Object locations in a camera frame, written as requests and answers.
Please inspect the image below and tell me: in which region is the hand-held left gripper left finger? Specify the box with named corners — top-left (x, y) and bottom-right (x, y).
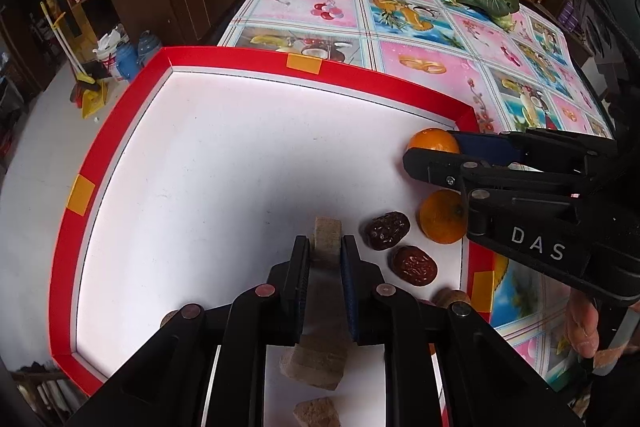
top-left (65, 234), bottom-right (313, 427)

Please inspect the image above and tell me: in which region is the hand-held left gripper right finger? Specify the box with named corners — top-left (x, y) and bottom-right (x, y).
top-left (339, 234), bottom-right (586, 427)

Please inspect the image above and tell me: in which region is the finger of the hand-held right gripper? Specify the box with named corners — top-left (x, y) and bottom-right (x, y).
top-left (402, 148), bottom-right (576, 198)
top-left (452, 129), bottom-right (618, 175)

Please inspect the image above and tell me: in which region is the orange tangerine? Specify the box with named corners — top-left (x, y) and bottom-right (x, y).
top-left (419, 189), bottom-right (468, 244)
top-left (407, 128), bottom-right (461, 155)

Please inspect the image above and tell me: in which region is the beige sugarcane block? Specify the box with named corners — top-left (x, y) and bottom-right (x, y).
top-left (312, 216), bottom-right (343, 263)
top-left (280, 332), bottom-right (348, 390)
top-left (292, 397), bottom-right (343, 427)

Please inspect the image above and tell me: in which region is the dark red date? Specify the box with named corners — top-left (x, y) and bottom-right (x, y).
top-left (391, 245), bottom-right (439, 286)
top-left (362, 212), bottom-right (412, 252)

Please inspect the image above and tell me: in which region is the red tray with white inside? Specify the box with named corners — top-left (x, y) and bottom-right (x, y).
top-left (47, 47), bottom-right (496, 398)

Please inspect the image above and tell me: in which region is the person's right hand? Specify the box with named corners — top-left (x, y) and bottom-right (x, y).
top-left (567, 292), bottom-right (601, 360)

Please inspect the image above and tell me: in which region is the green leafy vegetable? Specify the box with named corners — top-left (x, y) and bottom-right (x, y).
top-left (457, 0), bottom-right (521, 30)

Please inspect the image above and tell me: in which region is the fruit printed tablecloth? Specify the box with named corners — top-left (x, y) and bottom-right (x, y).
top-left (217, 0), bottom-right (616, 388)

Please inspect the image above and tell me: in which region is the yellow dustpan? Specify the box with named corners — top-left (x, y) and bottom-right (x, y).
top-left (80, 79), bottom-right (108, 120)

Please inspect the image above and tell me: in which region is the white bucket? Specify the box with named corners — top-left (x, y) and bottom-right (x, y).
top-left (92, 27), bottom-right (131, 82)

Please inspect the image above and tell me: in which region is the yellow handled broom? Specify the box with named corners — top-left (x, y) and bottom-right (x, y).
top-left (40, 2), bottom-right (98, 85)

